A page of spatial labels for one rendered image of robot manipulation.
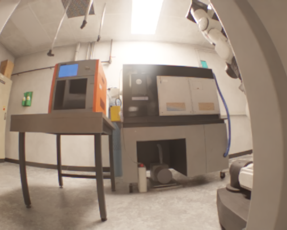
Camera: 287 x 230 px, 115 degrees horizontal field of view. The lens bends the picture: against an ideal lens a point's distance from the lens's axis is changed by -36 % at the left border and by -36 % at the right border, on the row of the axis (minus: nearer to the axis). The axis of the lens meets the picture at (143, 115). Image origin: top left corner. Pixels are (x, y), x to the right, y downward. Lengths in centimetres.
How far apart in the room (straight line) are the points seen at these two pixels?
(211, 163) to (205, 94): 83
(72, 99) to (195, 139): 123
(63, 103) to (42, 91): 242
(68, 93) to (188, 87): 129
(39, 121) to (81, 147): 186
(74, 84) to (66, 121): 29
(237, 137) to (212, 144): 196
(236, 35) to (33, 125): 104
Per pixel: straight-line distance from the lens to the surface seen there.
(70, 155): 286
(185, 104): 166
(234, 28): 24
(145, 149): 209
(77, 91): 101
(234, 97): 374
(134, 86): 161
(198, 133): 158
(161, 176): 161
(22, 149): 120
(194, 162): 158
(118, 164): 228
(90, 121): 83
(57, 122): 92
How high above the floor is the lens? 53
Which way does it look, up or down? 11 degrees up
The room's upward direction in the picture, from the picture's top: 3 degrees counter-clockwise
